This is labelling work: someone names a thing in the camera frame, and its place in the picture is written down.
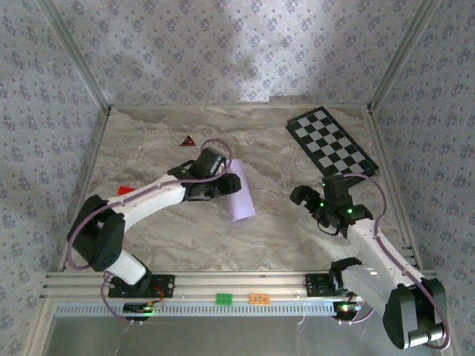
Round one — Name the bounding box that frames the black grey chessboard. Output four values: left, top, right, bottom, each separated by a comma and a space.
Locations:
285, 106, 380, 186

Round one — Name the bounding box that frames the small circuit board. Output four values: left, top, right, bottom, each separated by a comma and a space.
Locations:
123, 302, 164, 320
332, 300, 363, 320

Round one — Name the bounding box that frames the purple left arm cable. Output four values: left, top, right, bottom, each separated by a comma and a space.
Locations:
66, 139, 237, 326

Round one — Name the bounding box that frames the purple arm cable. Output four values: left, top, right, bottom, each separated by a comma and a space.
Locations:
66, 139, 237, 326
335, 173, 452, 352

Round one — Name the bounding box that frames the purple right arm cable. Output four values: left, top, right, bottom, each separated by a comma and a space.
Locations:
335, 173, 452, 352

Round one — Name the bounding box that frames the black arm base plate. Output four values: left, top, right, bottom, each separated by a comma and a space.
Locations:
304, 273, 372, 297
108, 273, 175, 299

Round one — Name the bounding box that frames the aluminium side rail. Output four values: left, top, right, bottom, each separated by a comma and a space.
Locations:
365, 105, 424, 271
55, 107, 112, 271

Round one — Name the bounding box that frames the aluminium mounting rail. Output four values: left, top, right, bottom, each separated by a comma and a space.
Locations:
40, 270, 445, 300

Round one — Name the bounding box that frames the grey slotted cable duct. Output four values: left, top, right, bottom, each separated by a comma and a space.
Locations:
54, 300, 337, 317

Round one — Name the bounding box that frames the aluminium frame post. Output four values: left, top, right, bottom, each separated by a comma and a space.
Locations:
367, 0, 442, 114
36, 0, 112, 114

